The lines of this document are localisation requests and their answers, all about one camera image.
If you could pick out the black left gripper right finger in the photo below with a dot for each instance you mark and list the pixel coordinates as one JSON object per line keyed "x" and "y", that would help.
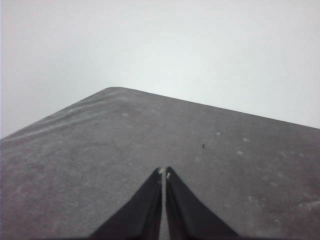
{"x": 187, "y": 215}

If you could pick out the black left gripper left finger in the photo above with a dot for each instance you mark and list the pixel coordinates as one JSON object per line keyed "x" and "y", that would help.
{"x": 140, "y": 215}

